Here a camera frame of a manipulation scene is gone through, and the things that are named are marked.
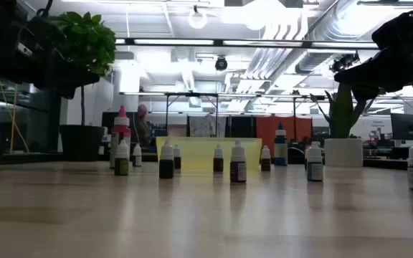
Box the orange partition panel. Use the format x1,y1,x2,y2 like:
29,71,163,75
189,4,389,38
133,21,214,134
255,115,313,148

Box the black partition panel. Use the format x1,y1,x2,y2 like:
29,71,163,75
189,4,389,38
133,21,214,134
224,115,257,139

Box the black overhead camera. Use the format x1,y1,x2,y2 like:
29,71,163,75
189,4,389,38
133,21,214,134
214,56,229,72

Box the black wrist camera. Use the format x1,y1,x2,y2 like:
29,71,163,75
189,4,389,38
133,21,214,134
15,14,66,55
371,6,413,51

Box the person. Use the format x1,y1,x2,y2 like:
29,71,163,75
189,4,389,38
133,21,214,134
136,103,153,148

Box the yellow extension cable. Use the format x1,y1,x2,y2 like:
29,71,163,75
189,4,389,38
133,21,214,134
0,77,30,155

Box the white cloth panel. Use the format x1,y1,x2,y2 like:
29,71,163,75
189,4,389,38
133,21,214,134
188,114,217,138

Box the small dark food coloring bottle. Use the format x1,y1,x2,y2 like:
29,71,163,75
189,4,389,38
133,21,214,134
132,143,143,168
213,144,224,173
173,144,182,171
158,140,175,180

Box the green snake plant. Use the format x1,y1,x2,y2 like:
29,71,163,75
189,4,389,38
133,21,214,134
309,82,376,140

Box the large blue food coloring bottle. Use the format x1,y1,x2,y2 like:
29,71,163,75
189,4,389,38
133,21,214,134
274,122,288,167

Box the small purple food coloring bottle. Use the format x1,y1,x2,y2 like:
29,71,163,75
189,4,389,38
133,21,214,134
229,140,247,184

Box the green leafy potted tree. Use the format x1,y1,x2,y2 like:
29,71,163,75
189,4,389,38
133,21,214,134
50,11,117,126

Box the black round plant pot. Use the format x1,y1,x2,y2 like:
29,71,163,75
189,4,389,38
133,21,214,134
59,124,105,162

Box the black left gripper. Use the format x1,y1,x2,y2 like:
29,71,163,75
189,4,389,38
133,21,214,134
0,49,100,101

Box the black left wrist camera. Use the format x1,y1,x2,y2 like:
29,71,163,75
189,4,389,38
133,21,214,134
15,14,66,55

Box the white round plant pot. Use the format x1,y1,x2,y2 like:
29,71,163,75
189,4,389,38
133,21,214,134
323,138,364,168

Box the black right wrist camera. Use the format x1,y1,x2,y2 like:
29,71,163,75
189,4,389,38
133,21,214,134
371,6,413,51

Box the small green food coloring bottle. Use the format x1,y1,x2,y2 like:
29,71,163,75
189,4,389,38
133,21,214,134
114,139,130,177

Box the yellow translucent plastic bin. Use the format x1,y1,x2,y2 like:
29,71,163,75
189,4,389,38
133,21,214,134
155,137,263,172

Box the black track light cluster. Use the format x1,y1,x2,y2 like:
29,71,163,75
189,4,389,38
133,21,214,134
329,52,361,74

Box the black overhead light beam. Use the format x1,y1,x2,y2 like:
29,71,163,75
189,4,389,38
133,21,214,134
115,37,379,50

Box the round white ceiling lamp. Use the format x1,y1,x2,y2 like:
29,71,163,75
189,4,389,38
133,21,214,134
187,9,208,30

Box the large pink food coloring bottle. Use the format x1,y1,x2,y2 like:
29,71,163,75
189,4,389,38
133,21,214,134
109,105,133,170

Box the black computer monitor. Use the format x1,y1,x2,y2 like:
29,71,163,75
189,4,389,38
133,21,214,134
390,113,413,141
101,111,141,136

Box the black background workstation frame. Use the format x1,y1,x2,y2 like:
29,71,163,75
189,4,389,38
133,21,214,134
120,92,328,139

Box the small brown food coloring bottle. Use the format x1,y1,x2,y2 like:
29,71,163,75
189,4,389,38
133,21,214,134
260,145,272,172

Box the small blue food coloring bottle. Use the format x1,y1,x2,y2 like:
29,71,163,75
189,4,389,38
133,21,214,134
306,140,325,182

